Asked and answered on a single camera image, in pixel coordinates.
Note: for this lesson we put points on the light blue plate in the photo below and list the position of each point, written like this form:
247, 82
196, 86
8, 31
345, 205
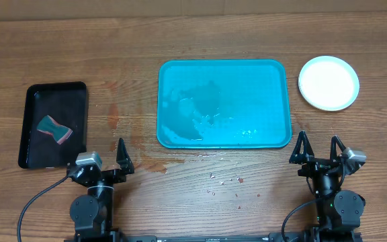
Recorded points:
328, 83

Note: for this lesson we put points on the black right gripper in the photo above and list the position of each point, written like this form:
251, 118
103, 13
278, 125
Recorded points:
315, 163

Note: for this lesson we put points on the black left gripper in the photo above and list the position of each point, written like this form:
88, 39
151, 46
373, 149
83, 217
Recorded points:
122, 166

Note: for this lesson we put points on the black rectangular water tray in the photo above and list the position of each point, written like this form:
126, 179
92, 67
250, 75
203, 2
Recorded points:
68, 104

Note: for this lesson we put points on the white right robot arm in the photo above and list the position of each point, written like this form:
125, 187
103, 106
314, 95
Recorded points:
338, 211

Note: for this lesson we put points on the green and pink sponge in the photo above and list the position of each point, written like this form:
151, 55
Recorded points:
58, 132

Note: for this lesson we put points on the teal plastic serving tray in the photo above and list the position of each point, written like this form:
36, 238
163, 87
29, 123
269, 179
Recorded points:
223, 104

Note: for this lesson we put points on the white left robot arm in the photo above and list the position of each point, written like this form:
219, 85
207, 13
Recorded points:
93, 213

